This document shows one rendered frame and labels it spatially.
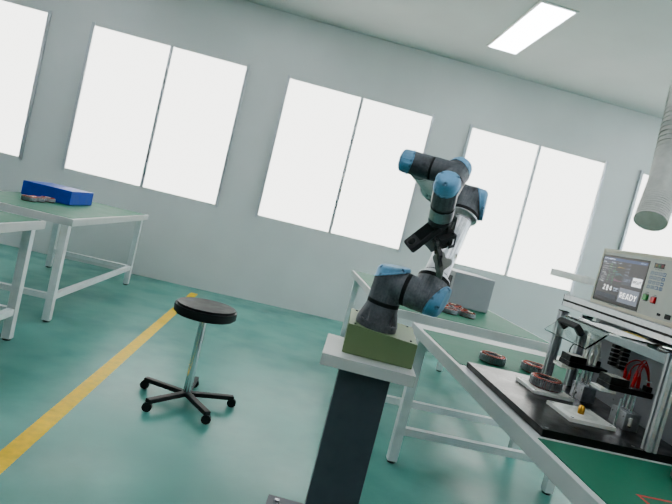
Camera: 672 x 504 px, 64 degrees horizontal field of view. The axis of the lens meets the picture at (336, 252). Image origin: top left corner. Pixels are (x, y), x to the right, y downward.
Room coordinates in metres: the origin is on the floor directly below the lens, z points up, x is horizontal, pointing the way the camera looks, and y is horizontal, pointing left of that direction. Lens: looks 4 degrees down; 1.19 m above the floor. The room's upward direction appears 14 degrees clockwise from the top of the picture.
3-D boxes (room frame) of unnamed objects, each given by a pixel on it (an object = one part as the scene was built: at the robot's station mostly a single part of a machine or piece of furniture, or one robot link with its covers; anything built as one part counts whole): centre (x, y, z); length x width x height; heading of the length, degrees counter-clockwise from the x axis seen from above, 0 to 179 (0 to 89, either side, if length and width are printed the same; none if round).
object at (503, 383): (1.77, -0.87, 0.76); 0.64 x 0.47 x 0.02; 5
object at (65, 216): (4.53, 2.33, 0.37); 1.90 x 0.90 x 0.75; 5
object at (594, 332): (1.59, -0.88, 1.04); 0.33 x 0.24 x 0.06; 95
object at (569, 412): (1.65, -0.86, 0.78); 0.15 x 0.15 x 0.01; 5
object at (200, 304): (2.91, 0.61, 0.28); 0.54 x 0.49 x 0.56; 95
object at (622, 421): (1.67, -1.01, 0.80); 0.07 x 0.05 x 0.06; 5
